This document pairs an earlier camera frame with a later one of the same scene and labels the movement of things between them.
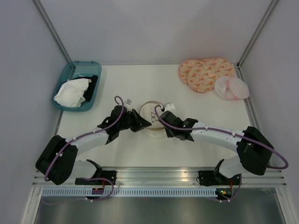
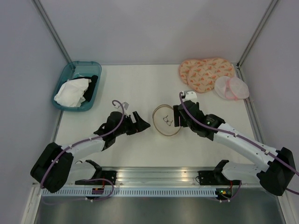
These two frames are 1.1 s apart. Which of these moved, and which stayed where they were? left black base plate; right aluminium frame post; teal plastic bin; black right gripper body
Moved: black right gripper body
Stayed: left black base plate; teal plastic bin; right aluminium frame post
